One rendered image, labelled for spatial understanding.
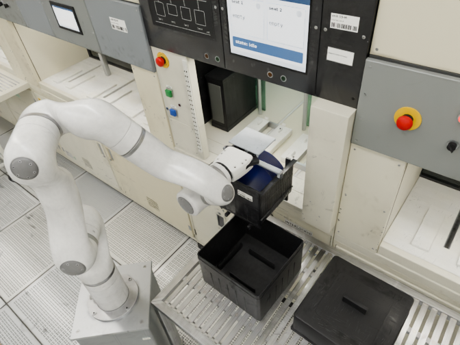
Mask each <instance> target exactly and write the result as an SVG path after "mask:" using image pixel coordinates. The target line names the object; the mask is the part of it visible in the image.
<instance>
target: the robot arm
mask: <svg viewBox="0 0 460 345"><path fill-rule="evenodd" d="M65 133H72V134H73V135H75V136H77V137H79V138H83V139H85V140H96V141H98V142H100V143H102V144H104V145H105V146H106V147H108V148H110V149H111V150H113V151H114V152H116V153H117V154H119V155H120V156H122V157H124V158H125V159H127V160H128V161H130V162H131V163H133V164H135V165H136V166H137V167H139V168H141V169H142V170H144V171H145V172H147V173H149V174H150V175H152V176H154V177H156V178H158V179H161V180H163V181H167V182H170V183H174V184H177V185H179V186H182V187H184V188H183V189H182V190H181V191H179V192H178V193H177V201H178V203H179V205H180V206H181V208H182V209H183V210H184V211H185V212H187V213H188V214H190V215H192V216H197V215H198V214H199V213H200V212H201V211H202V210H204V209H205V208H206V207H207V206H209V205H216V206H224V205H228V204H230V202H232V200H233V198H234V196H235V190H234V188H233V186H232V184H231V182H234V181H236V180H238V179H239V178H241V177H242V176H244V175H245V174H246V173H247V172H248V171H249V170H250V169H251V168H252V167H253V166H254V165H256V164H259V159H258V157H257V156H256V154H254V153H251V152H248V153H246V152H244V149H242V148H240V147H238V146H236V145H233V146H228V145H227V146H226V147H225V150H224V151H222V152H221V153H220V154H219V156H218V157H217V158H216V159H215V160H214V162H213V163H212V164H210V165H208V164H206V163H204V162H202V161H200V160H198V159H196V158H193V157H190V156H189V155H185V154H183V153H179V152H176V151H174V150H172V149H171V148H170V147H168V146H167V145H165V144H164V143H163V142H162V141H161V140H159V139H158V138H156V137H155V136H154V135H153V134H151V133H150V132H148V131H147V130H146V129H145V128H143V127H142V126H140V125H139V124H138V123H136V122H135V121H134V120H132V119H131V118H130V117H128V116H127V115H126V114H124V113H123V112H122V111H120V110H119V109H118V108H116V107H115V106H113V105H112V104H111V103H108V102H107V101H104V100H102V99H96V98H87V99H79V100H76V101H70V102H63V103H62V102H57V101H52V100H49V99H43V100H40V101H37V102H35V103H32V104H31V105H30V106H28V107H27V108H26V109H25V110H24V111H23V112H22V114H21V115H20V117H19V119H18V121H17V124H16V126H15V128H14V130H13V132H12V134H11V136H10V138H9V140H8V143H7V144H6V146H5V150H4V153H3V160H4V165H5V169H6V170H7V172H8V174H9V176H10V177H11V178H12V179H13V180H14V181H15V182H17V183H20V184H23V185H27V186H30V187H31V188H32V189H33V190H34V192H35V193H36V195H37V197H38V199H39V201H40V203H41V205H42V207H43V210H44V212H45V215H46V219H47V227H48V233H49V244H50V248H51V255H52V258H53V262H54V264H55V266H56V267H57V269H58V270H60V271H61V272H63V273H64V274H67V275H72V276H76V275H77V276H78V277H79V279H80V281H81V282H82V283H83V285H84V286H85V288H86V289H87V291H88V292H89V297H88V310H89V312H90V314H91V315H92V316H93V317H94V318H95V319H97V320H100V321H102V322H111V321H115V320H117V319H120V318H122V317H123V316H125V315H126V314H128V313H129V312H130V311H131V310H132V308H133V307H134V305H135V303H136V301H137V299H138V286H137V283H136V282H135V280H134V279H133V278H132V277H130V276H129V275H126V274H121V273H119V271H118V268H117V267H116V264H115V263H114V261H113V259H112V257H111V255H110V250H109V245H108V241H107V233H106V229H105V224H104V222H103V219H102V217H101V215H100V213H99V212H98V211H97V210H96V209H95V208H93V207H92V206H89V205H82V202H81V197H80V194H79V190H78V188H77V184H76V183H75V180H74V177H73V176H72V174H71V173H70V172H69V171H68V170H67V169H65V168H62V167H61V166H58V164H57V160H56V152H57V147H58V144H59V141H60V138H61V136H63V135H64V134H65ZM252 159H253V160H252ZM251 160H252V161H251Z"/></svg>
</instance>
